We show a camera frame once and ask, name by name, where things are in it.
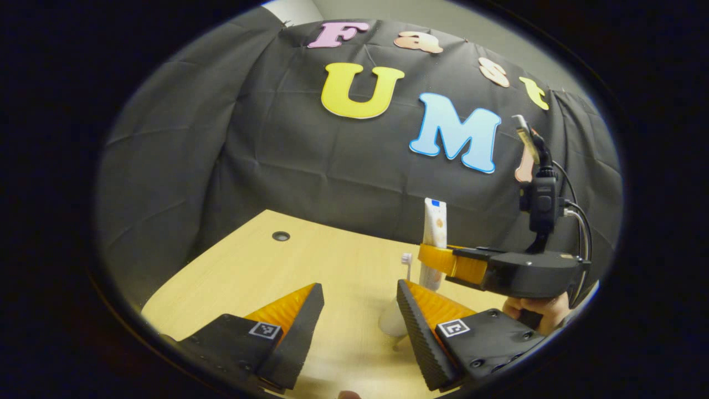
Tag black backdrop cloth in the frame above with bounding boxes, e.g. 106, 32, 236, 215
97, 6, 624, 311

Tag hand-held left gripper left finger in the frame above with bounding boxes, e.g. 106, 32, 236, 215
177, 283, 325, 395

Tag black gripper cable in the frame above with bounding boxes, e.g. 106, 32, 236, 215
551, 160, 593, 308

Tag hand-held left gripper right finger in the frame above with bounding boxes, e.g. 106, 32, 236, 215
396, 279, 546, 392

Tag white toothpaste tube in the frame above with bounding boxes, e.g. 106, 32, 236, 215
419, 198, 448, 291

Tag wooden desktop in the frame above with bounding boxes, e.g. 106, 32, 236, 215
141, 209, 554, 399

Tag white cup with wooden handle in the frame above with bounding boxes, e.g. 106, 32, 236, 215
379, 298, 412, 338

